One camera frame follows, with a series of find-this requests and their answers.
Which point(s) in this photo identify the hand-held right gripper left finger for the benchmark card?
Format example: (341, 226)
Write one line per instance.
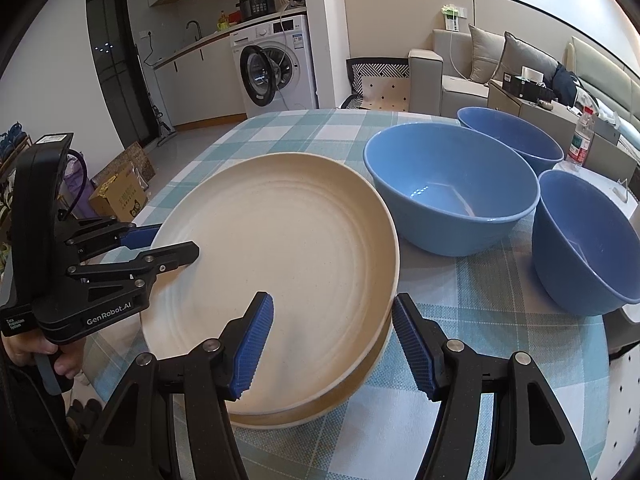
(255, 340)

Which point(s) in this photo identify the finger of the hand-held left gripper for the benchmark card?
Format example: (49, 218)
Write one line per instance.
(170, 255)
(142, 236)

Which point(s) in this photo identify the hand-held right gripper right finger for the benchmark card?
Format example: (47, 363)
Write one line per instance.
(412, 345)

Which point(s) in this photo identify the cream round plate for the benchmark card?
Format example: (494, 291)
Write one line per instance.
(320, 410)
(280, 240)

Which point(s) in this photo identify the blue bowl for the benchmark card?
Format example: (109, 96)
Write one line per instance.
(505, 130)
(435, 175)
(575, 260)

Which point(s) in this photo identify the person's left hand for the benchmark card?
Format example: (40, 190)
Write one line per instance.
(67, 360)

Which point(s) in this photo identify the cardboard box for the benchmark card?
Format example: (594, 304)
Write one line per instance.
(120, 197)

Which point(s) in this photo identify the purple bag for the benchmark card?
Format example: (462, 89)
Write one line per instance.
(82, 197)

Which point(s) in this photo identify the brown patterned flat cardboard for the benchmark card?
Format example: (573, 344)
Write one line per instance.
(140, 157)

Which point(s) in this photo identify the floor mop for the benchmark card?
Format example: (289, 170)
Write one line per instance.
(165, 135)

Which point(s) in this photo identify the white kitchen counter cabinet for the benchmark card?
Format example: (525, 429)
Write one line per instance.
(200, 85)

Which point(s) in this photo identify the dark glass door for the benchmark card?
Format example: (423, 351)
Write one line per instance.
(117, 70)

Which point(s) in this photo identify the teal checked tablecloth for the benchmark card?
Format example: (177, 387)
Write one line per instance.
(310, 130)

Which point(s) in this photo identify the white washing machine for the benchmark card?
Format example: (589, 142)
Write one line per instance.
(295, 85)

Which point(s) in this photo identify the black kitchen faucet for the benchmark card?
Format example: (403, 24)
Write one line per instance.
(197, 27)

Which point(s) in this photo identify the yellow bottle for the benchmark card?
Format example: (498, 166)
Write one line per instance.
(224, 21)

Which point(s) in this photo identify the black pressure cooker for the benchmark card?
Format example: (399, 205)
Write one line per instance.
(257, 5)

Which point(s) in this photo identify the clear plastic water bottle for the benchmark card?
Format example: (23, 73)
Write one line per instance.
(580, 145)

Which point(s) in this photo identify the beige nightstand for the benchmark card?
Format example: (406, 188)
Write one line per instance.
(540, 115)

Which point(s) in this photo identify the beige sofa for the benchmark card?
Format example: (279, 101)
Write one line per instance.
(425, 80)

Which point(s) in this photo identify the black storage box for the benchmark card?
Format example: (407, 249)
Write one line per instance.
(525, 91)

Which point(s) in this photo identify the light beige cushion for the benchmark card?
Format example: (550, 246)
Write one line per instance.
(485, 55)

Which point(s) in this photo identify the dark blue jacket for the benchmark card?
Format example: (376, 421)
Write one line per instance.
(565, 85)

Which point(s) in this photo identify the grey cushion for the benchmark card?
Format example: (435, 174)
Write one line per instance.
(525, 60)

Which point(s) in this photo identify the bed with beige headboard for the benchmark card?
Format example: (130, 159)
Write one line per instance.
(600, 65)

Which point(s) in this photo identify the white wall device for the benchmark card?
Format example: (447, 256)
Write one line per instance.
(452, 17)

